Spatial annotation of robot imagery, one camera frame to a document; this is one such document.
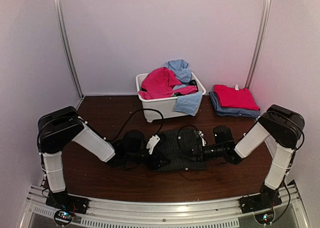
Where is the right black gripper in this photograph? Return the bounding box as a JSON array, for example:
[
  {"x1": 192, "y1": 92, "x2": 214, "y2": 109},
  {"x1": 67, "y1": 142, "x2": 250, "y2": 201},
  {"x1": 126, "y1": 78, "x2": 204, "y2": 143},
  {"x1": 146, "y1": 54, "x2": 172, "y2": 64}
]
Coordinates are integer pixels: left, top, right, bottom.
[{"x1": 180, "y1": 145, "x2": 226, "y2": 163}]

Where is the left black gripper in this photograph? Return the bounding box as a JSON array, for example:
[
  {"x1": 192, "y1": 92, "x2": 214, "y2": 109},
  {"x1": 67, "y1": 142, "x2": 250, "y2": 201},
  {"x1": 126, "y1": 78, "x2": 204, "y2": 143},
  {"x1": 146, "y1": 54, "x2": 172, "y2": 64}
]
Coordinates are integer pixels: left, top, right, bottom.
[{"x1": 126, "y1": 149, "x2": 171, "y2": 171}]

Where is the black striped shirt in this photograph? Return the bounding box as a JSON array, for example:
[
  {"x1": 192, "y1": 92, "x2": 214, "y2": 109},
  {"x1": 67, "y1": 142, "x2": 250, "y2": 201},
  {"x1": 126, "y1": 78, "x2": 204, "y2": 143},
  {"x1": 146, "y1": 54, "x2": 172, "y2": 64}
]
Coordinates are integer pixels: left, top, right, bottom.
[{"x1": 154, "y1": 129, "x2": 207, "y2": 172}]

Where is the red t-shirt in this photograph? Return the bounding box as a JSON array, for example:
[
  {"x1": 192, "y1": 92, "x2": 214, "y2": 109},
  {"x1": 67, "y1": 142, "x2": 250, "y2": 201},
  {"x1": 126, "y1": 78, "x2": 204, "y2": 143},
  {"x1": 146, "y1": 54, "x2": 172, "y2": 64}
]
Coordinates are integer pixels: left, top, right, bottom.
[{"x1": 213, "y1": 85, "x2": 260, "y2": 111}]

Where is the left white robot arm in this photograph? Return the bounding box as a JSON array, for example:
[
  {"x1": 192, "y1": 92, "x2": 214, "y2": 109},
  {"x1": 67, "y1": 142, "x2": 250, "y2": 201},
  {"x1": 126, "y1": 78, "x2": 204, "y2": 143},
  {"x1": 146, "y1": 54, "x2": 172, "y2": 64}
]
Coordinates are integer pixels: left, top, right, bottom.
[{"x1": 36, "y1": 106, "x2": 171, "y2": 210}]

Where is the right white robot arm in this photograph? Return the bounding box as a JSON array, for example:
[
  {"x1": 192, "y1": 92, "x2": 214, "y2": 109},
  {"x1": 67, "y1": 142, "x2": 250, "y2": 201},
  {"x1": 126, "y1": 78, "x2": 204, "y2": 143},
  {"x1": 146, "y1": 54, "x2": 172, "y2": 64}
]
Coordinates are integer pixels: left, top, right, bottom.
[{"x1": 187, "y1": 104, "x2": 306, "y2": 209}]

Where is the white plastic laundry bin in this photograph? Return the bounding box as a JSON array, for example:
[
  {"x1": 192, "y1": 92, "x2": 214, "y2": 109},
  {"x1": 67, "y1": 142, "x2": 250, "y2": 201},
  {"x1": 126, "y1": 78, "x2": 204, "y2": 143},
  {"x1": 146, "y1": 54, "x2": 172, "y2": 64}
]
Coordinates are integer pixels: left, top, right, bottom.
[{"x1": 135, "y1": 72, "x2": 207, "y2": 123}]

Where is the folded blue checkered shirt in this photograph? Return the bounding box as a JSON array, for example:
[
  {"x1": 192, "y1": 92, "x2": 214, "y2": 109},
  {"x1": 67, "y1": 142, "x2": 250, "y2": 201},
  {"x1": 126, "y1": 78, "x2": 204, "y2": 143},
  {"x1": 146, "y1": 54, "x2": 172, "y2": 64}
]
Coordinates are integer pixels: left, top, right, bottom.
[{"x1": 209, "y1": 92, "x2": 260, "y2": 119}]

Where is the light blue shirt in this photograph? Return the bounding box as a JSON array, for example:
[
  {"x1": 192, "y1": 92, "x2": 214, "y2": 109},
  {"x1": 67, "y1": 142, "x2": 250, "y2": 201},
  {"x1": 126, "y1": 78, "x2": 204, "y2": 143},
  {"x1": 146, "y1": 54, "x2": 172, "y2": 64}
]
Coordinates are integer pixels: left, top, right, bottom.
[{"x1": 163, "y1": 59, "x2": 203, "y2": 116}]

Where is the right circuit board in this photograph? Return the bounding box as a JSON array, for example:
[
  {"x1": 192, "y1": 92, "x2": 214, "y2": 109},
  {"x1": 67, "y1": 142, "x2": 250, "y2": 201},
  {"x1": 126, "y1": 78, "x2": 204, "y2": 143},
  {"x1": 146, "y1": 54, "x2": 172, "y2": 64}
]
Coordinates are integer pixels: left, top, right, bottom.
[{"x1": 254, "y1": 210, "x2": 275, "y2": 226}]

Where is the circuit board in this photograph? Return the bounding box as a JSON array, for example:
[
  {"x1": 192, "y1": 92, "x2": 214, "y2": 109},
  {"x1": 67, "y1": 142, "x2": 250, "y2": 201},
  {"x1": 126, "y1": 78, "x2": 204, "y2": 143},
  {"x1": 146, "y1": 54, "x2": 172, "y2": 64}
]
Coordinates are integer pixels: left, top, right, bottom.
[
  {"x1": 53, "y1": 210, "x2": 75, "y2": 226},
  {"x1": 254, "y1": 210, "x2": 275, "y2": 226}
]

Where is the pink garment in bin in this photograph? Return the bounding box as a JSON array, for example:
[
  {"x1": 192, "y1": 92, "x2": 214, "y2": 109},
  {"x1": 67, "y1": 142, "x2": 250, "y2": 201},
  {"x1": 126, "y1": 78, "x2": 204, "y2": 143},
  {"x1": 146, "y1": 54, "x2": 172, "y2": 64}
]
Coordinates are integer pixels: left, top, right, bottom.
[{"x1": 138, "y1": 67, "x2": 199, "y2": 100}]

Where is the left circuit board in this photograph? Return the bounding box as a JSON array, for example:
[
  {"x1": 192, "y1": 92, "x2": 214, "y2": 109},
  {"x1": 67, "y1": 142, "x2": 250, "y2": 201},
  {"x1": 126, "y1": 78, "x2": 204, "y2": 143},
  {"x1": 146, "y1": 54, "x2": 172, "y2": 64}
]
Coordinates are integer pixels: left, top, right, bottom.
[{"x1": 53, "y1": 210, "x2": 75, "y2": 226}]

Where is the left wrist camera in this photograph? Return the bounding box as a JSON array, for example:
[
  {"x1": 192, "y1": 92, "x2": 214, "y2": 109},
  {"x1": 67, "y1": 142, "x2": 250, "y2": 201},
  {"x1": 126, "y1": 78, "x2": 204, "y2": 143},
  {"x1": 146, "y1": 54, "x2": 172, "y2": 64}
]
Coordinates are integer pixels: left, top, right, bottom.
[{"x1": 146, "y1": 134, "x2": 167, "y2": 155}]

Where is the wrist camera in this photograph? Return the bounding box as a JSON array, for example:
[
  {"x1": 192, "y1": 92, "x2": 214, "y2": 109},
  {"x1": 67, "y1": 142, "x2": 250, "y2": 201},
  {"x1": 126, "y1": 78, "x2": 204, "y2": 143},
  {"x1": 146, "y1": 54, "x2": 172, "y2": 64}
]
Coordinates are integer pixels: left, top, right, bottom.
[
  {"x1": 194, "y1": 130, "x2": 208, "y2": 146},
  {"x1": 146, "y1": 134, "x2": 167, "y2": 155}
]

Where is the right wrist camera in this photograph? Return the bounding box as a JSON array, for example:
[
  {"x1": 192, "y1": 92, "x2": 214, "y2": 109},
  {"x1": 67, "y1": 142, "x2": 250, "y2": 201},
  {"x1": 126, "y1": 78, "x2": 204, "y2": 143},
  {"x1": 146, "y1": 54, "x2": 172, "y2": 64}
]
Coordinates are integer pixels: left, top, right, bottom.
[{"x1": 194, "y1": 130, "x2": 208, "y2": 146}]

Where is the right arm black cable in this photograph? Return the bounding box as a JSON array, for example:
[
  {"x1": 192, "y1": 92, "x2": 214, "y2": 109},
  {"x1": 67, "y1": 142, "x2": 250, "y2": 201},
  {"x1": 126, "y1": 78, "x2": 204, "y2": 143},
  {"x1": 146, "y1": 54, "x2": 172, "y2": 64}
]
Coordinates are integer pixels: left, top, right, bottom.
[{"x1": 177, "y1": 124, "x2": 201, "y2": 159}]

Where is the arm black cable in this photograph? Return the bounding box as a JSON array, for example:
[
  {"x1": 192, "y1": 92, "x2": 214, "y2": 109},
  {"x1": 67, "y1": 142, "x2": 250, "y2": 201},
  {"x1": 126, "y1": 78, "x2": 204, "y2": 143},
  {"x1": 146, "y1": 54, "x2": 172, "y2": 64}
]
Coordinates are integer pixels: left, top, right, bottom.
[
  {"x1": 104, "y1": 108, "x2": 165, "y2": 144},
  {"x1": 177, "y1": 124, "x2": 201, "y2": 159}
]

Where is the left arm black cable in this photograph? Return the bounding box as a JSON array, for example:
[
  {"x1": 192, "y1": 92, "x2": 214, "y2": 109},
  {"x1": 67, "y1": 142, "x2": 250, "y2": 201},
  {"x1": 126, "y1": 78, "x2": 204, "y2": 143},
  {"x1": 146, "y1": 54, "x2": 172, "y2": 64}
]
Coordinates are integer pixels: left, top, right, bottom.
[{"x1": 104, "y1": 108, "x2": 165, "y2": 144}]

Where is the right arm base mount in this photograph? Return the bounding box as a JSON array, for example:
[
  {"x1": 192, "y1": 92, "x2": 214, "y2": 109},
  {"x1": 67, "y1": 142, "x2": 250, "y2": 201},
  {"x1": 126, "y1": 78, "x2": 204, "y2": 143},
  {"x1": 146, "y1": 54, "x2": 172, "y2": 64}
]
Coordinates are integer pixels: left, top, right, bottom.
[{"x1": 239, "y1": 194, "x2": 282, "y2": 214}]

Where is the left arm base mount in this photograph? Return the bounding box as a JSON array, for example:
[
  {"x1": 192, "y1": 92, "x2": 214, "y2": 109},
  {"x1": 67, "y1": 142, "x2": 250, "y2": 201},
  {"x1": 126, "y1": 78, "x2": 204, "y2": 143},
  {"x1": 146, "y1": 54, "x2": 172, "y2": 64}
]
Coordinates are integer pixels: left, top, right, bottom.
[{"x1": 45, "y1": 196, "x2": 89, "y2": 215}]

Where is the front aluminium rail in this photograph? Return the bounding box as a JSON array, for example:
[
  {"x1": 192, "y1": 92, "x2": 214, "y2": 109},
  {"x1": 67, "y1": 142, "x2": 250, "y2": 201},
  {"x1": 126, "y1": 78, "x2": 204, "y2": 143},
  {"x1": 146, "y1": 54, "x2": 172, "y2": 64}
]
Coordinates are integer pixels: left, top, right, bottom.
[{"x1": 18, "y1": 185, "x2": 310, "y2": 228}]

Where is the right aluminium frame post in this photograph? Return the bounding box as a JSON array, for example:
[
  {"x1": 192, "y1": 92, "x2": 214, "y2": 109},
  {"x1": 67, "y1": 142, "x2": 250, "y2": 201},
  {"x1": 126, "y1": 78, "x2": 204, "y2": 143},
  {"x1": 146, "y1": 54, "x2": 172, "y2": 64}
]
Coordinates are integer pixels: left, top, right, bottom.
[{"x1": 245, "y1": 0, "x2": 272, "y2": 89}]

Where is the aluminium frame post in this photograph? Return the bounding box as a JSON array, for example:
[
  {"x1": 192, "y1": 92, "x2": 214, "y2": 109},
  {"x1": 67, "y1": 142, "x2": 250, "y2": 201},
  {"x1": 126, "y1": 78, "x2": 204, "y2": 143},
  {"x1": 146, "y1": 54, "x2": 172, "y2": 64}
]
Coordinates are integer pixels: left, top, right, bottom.
[
  {"x1": 245, "y1": 0, "x2": 272, "y2": 89},
  {"x1": 53, "y1": 0, "x2": 84, "y2": 99}
]

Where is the left aluminium frame post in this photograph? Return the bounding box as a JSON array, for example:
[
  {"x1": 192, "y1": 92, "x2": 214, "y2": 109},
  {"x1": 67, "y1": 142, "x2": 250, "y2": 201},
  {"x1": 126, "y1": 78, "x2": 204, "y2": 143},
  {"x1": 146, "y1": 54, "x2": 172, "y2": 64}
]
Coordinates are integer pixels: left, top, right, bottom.
[{"x1": 53, "y1": 0, "x2": 84, "y2": 99}]

